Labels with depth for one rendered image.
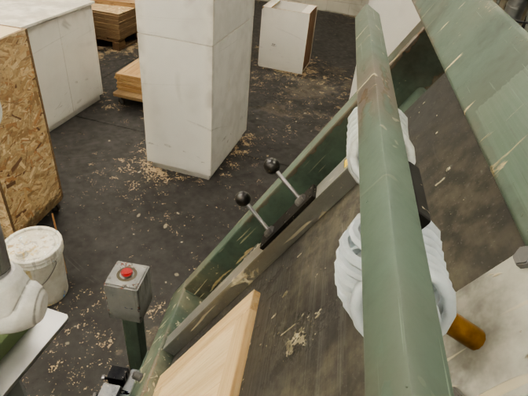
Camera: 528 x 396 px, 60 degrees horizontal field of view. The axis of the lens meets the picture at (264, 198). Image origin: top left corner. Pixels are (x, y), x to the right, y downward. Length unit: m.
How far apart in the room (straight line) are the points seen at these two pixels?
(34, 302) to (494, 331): 1.33
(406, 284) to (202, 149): 3.41
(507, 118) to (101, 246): 2.88
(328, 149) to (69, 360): 1.87
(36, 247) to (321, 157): 1.88
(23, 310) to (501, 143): 1.32
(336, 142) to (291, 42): 4.73
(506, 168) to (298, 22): 5.39
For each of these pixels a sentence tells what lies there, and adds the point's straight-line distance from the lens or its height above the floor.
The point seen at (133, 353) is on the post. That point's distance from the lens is 1.94.
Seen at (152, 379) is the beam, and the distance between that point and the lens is 1.43.
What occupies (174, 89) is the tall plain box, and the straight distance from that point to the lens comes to 3.45.
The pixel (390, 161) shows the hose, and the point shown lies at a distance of 0.25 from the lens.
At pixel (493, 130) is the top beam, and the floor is 1.90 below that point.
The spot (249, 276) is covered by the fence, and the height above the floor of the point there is 1.27.
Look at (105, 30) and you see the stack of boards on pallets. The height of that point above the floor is 0.23.
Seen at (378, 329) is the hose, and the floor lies 1.97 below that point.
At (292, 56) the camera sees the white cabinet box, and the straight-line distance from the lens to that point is 5.91.
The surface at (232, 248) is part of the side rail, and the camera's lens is 1.43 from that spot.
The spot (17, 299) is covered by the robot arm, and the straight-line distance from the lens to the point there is 1.51.
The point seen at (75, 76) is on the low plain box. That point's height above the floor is 0.37.
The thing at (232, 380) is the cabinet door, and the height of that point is 1.31.
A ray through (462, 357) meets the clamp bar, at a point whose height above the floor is 1.83.
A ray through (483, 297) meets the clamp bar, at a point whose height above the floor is 1.85.
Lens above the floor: 2.10
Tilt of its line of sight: 36 degrees down
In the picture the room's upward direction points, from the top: 6 degrees clockwise
